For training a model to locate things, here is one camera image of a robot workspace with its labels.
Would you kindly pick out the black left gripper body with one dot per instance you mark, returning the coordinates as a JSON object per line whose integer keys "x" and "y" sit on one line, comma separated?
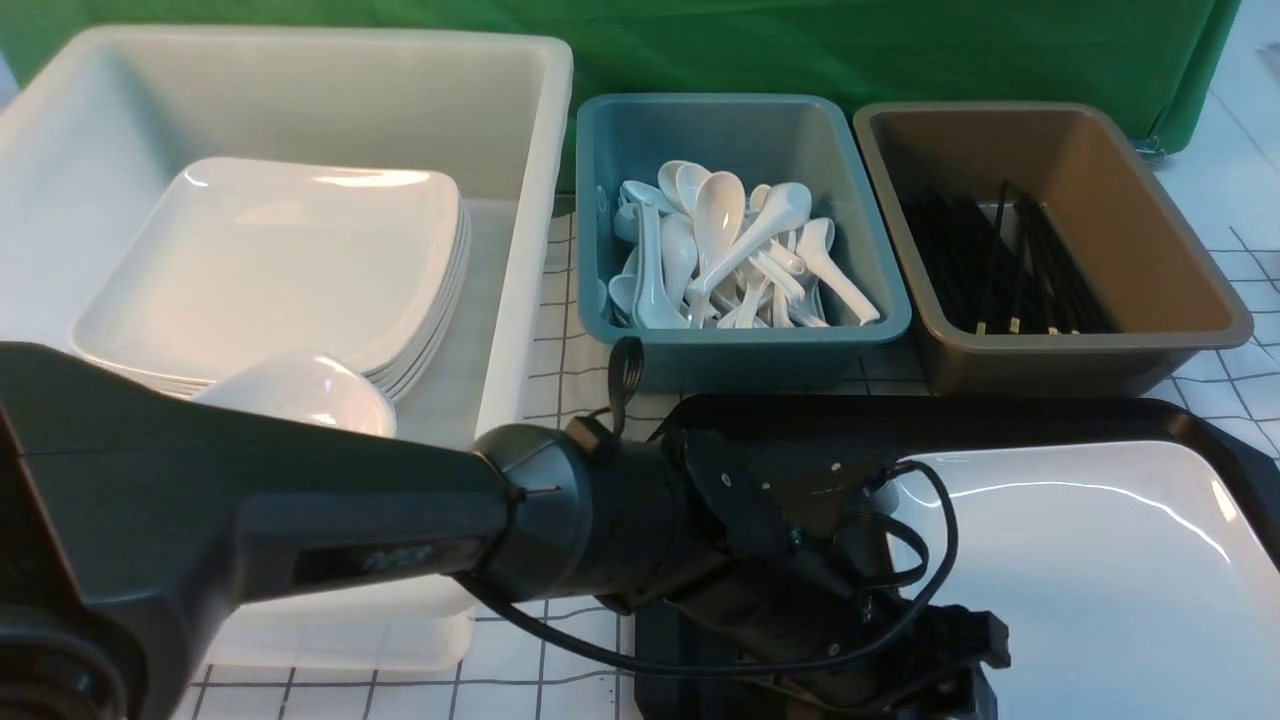
{"x": 843, "y": 619}

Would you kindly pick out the white square rice plate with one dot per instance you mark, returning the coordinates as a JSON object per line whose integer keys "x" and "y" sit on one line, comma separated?
{"x": 1134, "y": 581}

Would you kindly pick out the small white bowl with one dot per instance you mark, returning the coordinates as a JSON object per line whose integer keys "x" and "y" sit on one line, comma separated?
{"x": 308, "y": 388}

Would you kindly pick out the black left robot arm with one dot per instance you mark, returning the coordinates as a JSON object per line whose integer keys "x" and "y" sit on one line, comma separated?
{"x": 135, "y": 524}

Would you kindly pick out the black serving tray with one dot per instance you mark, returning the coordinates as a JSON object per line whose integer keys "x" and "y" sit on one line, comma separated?
{"x": 792, "y": 438}

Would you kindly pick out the white spoon top pile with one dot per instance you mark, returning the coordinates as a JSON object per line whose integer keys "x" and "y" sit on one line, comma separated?
{"x": 718, "y": 217}

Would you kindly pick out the white spoon pile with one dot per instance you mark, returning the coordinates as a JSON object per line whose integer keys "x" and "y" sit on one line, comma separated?
{"x": 812, "y": 247}
{"x": 652, "y": 308}
{"x": 718, "y": 217}

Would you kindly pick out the white spoon left pile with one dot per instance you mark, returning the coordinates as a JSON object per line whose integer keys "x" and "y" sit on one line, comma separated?
{"x": 652, "y": 308}

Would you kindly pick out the teal plastic bin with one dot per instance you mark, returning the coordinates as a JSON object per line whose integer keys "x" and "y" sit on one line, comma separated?
{"x": 763, "y": 139}

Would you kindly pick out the white spoon right pile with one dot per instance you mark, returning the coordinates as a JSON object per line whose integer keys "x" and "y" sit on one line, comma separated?
{"x": 812, "y": 247}

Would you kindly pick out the bundle of black chopsticks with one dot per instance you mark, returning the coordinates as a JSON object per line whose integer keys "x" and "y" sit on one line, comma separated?
{"x": 1002, "y": 268}

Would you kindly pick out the brown plastic bin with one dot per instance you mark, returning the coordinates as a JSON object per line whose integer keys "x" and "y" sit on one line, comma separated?
{"x": 1170, "y": 300}

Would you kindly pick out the green cloth backdrop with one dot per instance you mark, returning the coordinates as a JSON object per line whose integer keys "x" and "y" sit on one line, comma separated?
{"x": 1147, "y": 64}

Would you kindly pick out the stack of white plates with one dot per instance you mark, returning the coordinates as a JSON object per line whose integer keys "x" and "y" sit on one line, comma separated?
{"x": 242, "y": 260}

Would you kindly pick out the large white plastic tub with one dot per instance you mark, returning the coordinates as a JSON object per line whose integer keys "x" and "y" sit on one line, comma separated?
{"x": 94, "y": 139}

